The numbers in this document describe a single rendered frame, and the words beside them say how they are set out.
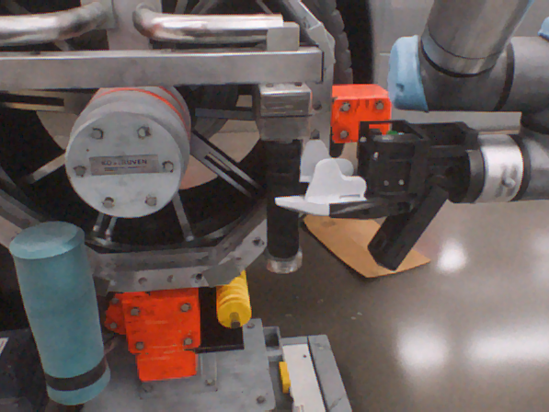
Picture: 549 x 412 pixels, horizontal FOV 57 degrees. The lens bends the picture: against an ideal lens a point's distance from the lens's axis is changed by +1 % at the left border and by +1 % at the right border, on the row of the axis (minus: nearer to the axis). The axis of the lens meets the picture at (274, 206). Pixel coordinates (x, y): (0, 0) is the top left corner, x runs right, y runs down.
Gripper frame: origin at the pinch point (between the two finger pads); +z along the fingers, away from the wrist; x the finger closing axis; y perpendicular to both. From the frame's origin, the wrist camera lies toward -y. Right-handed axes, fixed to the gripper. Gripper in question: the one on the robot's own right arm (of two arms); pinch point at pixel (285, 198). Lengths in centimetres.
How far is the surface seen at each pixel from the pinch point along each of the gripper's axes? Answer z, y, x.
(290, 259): -0.3, -6.6, 1.9
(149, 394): 23, -60, -32
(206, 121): 8, -7, -53
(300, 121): -1.2, 8.9, 1.5
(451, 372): -57, -83, -52
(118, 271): 23.0, -21.1, -20.7
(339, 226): -46, -82, -138
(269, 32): 1.4, 16.8, -1.6
